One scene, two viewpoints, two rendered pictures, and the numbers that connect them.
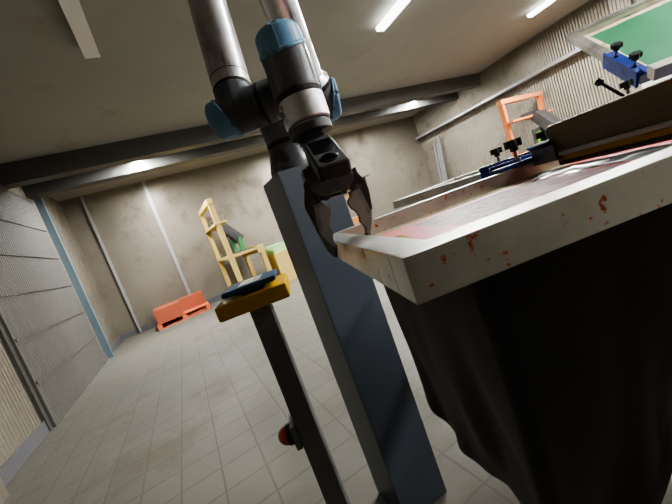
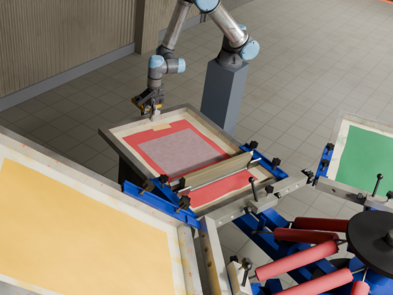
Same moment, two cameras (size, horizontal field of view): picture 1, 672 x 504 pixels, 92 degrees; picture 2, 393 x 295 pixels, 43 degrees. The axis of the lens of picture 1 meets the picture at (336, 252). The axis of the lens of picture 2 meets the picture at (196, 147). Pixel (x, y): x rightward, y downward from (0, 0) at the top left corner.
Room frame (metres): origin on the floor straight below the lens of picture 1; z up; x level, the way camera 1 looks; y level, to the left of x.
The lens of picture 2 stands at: (-0.61, -2.01, 2.43)
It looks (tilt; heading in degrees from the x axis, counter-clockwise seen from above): 35 degrees down; 53
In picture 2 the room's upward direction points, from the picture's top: 9 degrees clockwise
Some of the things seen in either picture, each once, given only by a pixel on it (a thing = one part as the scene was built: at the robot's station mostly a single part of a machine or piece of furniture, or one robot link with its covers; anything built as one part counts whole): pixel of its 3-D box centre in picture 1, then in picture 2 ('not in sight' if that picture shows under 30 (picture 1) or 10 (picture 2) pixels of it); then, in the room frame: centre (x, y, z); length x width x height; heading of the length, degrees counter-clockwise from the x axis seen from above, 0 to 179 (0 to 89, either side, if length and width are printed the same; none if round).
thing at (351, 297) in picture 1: (357, 342); (213, 146); (1.07, 0.04, 0.60); 0.18 x 0.18 x 1.20; 25
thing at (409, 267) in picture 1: (552, 175); (189, 155); (0.57, -0.40, 0.97); 0.79 x 0.58 x 0.04; 96
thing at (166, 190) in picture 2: not in sight; (172, 202); (0.32, -0.67, 0.98); 0.30 x 0.05 x 0.07; 96
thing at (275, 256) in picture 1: (248, 243); not in sight; (7.33, 1.77, 1.05); 1.60 x 1.42 x 2.09; 25
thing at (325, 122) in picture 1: (321, 164); (154, 93); (0.55, -0.03, 1.12); 0.09 x 0.08 x 0.12; 6
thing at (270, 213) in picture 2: not in sight; (269, 217); (0.63, -0.96, 1.02); 0.17 x 0.06 x 0.05; 96
